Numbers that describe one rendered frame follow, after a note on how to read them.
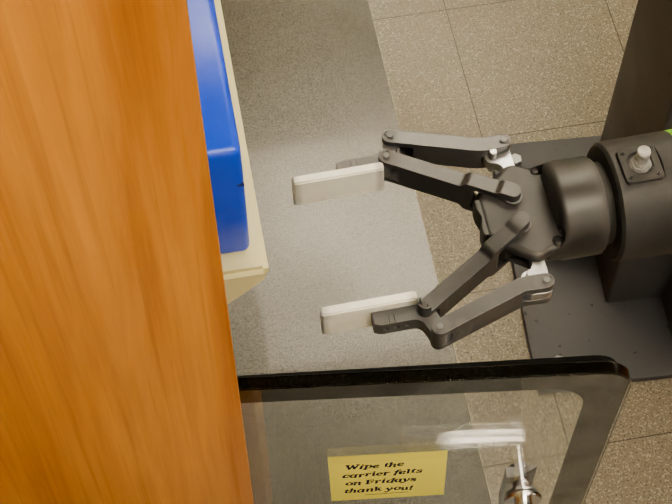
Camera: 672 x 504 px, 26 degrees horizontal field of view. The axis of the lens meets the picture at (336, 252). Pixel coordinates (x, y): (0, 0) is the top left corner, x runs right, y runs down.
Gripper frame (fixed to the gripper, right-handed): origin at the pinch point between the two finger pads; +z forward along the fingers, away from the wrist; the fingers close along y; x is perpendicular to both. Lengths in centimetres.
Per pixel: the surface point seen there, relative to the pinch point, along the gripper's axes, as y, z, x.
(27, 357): 25.3, 17.2, -39.0
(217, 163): 16.3, 8.0, -37.4
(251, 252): 16.4, 7.0, -29.2
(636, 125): -60, -56, 82
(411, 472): 19.6, -1.5, -3.5
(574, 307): -52, -50, 121
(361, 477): 19.2, 1.8, -3.1
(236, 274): 17.3, 7.9, -28.9
